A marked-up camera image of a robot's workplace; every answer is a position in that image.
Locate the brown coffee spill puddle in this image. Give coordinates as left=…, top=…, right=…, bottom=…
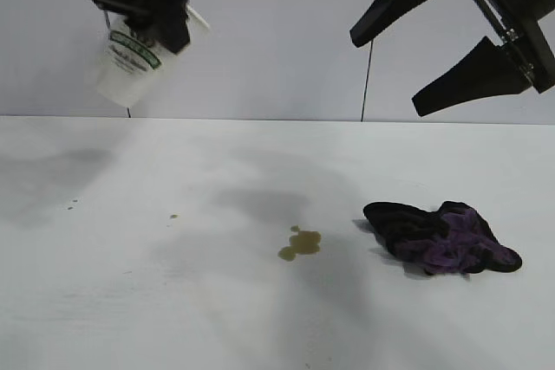
left=277, top=224, right=323, bottom=263

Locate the black and purple cloth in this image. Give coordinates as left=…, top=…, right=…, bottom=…
left=362, top=199, right=524, bottom=278

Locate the white paper coffee cup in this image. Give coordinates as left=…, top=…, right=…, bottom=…
left=93, top=5, right=212, bottom=107

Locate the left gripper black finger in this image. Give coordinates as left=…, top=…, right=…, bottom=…
left=125, top=0, right=192, bottom=55

